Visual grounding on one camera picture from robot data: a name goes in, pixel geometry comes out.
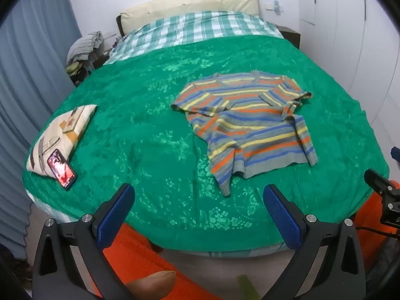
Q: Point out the white wardrobe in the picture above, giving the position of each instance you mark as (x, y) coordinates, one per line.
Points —
(350, 37)

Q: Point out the smartphone with lit screen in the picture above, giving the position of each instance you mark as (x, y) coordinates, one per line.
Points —
(61, 168)

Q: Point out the blue-grey curtain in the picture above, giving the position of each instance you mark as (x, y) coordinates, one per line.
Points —
(28, 68)

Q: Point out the pile of clothes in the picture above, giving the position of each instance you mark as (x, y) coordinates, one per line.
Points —
(84, 45)

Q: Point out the cream printed cushion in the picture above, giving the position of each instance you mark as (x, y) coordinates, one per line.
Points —
(59, 131)

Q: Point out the dark bedside table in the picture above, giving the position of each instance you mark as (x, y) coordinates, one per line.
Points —
(290, 36)

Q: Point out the green floral blanket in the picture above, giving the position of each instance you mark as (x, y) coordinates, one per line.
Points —
(140, 125)

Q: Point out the cream padded headboard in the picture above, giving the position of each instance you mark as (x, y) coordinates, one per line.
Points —
(187, 4)

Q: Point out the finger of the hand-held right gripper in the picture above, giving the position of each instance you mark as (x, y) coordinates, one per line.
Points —
(376, 179)

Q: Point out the person's left hand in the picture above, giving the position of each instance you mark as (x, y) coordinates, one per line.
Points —
(153, 284)

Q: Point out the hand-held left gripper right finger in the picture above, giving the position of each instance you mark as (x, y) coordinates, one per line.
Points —
(282, 222)

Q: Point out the striped knit sweater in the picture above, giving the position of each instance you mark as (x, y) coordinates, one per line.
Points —
(250, 131)

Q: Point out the green checked bedsheet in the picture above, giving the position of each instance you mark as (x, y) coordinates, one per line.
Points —
(193, 26)

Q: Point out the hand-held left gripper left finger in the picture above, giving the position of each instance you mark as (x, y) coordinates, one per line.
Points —
(114, 222)

